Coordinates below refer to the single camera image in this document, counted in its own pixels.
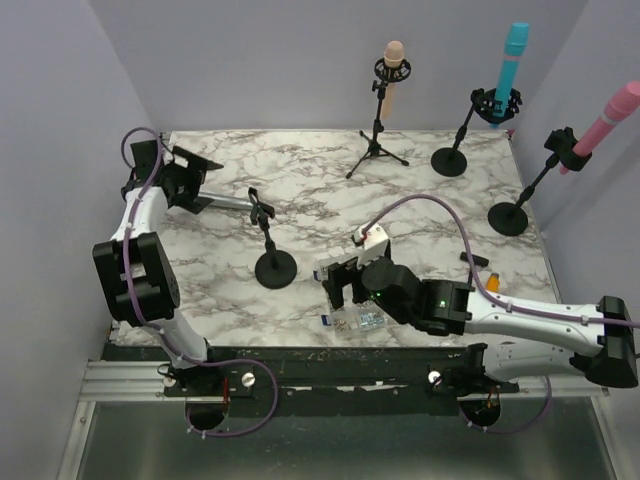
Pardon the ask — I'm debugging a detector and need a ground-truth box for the silver mesh microphone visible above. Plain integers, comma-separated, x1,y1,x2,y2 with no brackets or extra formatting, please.
200,192,253,211

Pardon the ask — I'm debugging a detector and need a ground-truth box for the black round-base mic stand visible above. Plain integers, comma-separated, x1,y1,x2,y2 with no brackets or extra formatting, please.
248,187,297,290

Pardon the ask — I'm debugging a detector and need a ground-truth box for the black tripod mic stand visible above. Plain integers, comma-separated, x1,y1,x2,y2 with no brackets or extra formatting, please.
345,56,414,180

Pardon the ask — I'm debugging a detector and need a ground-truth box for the beige microphone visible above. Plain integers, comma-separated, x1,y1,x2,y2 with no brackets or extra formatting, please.
381,40,405,120

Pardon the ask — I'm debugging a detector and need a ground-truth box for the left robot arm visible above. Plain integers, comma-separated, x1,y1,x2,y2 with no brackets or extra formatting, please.
92,140,223,395

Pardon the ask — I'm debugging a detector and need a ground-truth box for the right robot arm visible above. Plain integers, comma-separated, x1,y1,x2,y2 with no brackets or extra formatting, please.
322,257,639,392

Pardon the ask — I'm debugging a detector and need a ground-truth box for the black clip round stand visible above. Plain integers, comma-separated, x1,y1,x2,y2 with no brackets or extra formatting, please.
487,127,592,237

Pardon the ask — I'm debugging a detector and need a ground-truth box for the blue microphone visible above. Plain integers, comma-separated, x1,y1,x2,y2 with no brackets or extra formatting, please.
494,22,529,118

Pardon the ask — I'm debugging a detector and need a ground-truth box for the pink microphone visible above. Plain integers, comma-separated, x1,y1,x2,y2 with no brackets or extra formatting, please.
560,81,639,175

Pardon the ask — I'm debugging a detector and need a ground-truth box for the clear plastic screw box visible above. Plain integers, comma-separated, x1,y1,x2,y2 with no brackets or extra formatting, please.
313,254,387,337

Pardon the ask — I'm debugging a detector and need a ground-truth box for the black T-shaped tool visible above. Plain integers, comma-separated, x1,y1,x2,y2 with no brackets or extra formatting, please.
460,252,489,268

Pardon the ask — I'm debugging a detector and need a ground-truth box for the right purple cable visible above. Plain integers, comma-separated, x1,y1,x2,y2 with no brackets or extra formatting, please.
364,193,640,331

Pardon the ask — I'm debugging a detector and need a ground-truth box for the black shock-mount round stand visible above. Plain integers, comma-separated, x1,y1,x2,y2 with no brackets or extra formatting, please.
430,87,524,178

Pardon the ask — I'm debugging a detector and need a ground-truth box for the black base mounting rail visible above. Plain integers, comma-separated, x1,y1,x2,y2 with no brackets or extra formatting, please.
102,344,519,420

